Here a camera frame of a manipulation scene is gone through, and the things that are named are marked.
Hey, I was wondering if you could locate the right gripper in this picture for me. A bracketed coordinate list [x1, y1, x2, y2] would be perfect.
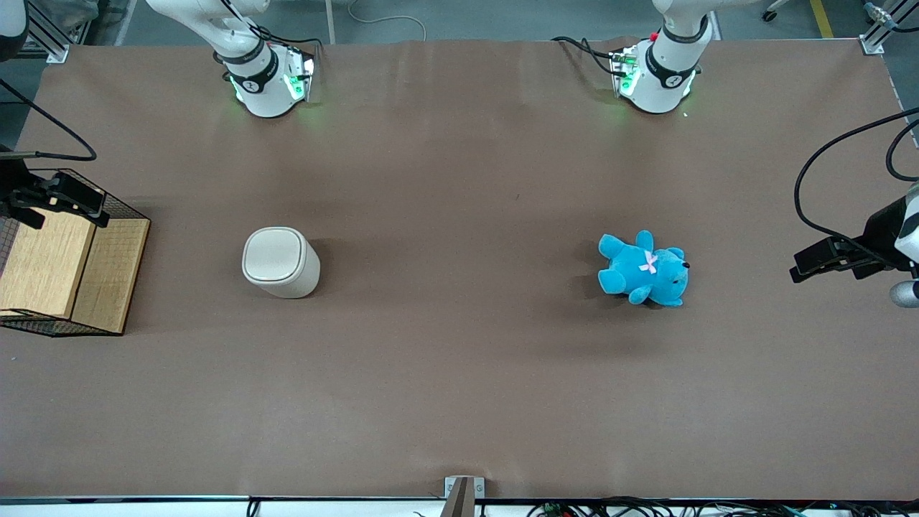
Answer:
[0, 151, 111, 231]

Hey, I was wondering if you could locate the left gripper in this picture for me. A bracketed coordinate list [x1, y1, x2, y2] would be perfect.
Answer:
[789, 181, 919, 284]

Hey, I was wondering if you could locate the white lidded trash can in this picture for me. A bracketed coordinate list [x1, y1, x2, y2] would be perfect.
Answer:
[241, 226, 322, 299]

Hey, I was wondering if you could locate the light wooden box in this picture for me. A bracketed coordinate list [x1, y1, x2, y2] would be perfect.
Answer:
[0, 204, 151, 335]

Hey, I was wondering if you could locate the blue teddy bear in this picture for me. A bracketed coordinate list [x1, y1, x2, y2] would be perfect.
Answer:
[597, 230, 691, 308]

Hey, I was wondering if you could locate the brown paper table cover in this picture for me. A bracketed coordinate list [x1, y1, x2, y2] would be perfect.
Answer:
[0, 36, 919, 502]

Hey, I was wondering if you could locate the black wire mesh basket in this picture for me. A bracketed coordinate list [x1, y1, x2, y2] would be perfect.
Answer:
[0, 168, 152, 338]

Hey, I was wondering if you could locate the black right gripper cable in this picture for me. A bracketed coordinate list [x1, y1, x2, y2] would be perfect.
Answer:
[0, 77, 98, 163]

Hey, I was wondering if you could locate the long black left gripper cable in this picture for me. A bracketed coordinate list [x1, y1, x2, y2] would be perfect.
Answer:
[793, 107, 919, 251]

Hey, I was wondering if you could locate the short black left gripper cable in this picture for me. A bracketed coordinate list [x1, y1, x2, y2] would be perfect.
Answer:
[885, 118, 919, 182]

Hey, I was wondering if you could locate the aluminium frame profile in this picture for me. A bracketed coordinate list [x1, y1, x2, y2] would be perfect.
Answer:
[24, 0, 92, 65]
[860, 0, 919, 56]

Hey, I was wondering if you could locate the black right arm base cable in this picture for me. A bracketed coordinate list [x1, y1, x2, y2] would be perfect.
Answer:
[219, 0, 325, 58]

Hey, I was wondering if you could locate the black arm base cable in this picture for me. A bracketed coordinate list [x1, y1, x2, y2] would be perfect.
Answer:
[551, 35, 627, 78]
[219, 0, 325, 58]

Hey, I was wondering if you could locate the black cable bundle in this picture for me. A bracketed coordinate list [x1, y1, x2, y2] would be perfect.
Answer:
[526, 495, 919, 517]

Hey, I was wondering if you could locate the black left arm base cable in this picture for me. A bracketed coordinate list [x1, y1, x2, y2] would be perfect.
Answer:
[551, 35, 627, 78]

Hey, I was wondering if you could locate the white floor cable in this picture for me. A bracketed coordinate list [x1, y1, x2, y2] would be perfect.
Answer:
[347, 0, 429, 42]

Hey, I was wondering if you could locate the grey metal mount bracket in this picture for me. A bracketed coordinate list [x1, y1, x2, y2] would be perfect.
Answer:
[443, 475, 486, 517]

